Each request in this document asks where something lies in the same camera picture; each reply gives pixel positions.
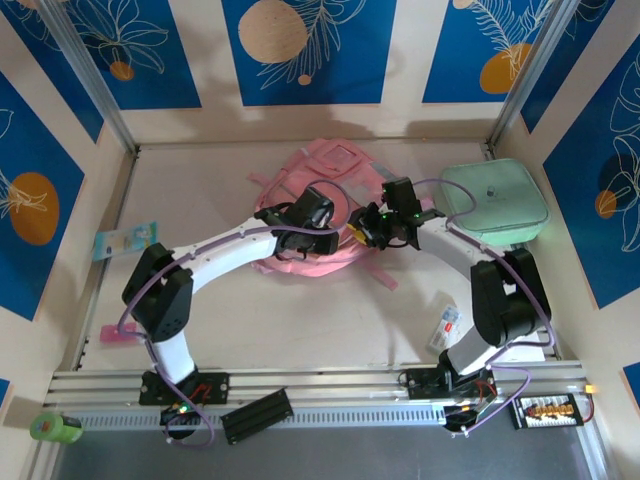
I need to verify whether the pink student backpack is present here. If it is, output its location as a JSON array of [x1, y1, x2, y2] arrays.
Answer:
[[247, 138, 436, 292]]

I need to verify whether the clear packet red label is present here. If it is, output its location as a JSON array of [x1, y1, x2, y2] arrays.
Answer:
[[425, 302, 464, 357]]

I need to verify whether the mint green zip case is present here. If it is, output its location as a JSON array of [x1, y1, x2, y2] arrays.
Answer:
[[438, 158, 551, 246]]

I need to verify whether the black ribbed block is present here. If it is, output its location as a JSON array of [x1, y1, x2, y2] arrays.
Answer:
[[219, 388, 295, 445]]

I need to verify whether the light blue tissue packet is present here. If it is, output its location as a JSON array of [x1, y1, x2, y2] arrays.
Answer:
[[93, 222, 160, 261]]

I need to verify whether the control board orange light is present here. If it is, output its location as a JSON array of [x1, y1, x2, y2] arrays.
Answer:
[[443, 399, 499, 434]]

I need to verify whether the control board green light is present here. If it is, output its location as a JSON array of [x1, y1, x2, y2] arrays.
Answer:
[[158, 399, 205, 427]]

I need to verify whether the pink white pill box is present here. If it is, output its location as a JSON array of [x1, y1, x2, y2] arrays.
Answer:
[[99, 323, 144, 345]]

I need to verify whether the black power distribution board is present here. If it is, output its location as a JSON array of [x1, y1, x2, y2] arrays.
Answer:
[[508, 393, 581, 430]]

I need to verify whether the green tape roll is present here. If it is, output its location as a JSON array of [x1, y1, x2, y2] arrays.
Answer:
[[29, 412, 85, 445]]

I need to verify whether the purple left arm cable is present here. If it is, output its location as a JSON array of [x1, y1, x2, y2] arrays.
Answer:
[[121, 180, 352, 449]]

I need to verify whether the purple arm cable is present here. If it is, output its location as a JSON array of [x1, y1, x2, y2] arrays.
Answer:
[[413, 178, 555, 437], [121, 180, 352, 449]]

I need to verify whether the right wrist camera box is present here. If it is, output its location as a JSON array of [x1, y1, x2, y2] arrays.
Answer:
[[380, 176, 423, 217]]

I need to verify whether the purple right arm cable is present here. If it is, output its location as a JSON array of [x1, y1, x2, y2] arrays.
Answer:
[[413, 178, 555, 437]]

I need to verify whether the aluminium frame rail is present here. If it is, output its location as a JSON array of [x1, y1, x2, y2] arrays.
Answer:
[[43, 358, 590, 409]]

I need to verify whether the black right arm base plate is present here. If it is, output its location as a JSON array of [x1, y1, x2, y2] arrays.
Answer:
[[404, 367, 497, 401]]

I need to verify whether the grey slotted cable duct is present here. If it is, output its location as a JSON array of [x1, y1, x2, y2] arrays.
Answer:
[[47, 402, 519, 435]]

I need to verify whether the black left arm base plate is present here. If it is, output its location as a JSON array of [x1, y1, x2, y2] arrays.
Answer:
[[138, 371, 231, 406]]

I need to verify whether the aluminium corner post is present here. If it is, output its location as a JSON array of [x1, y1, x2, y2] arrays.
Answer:
[[35, 0, 142, 157], [485, 0, 584, 154]]

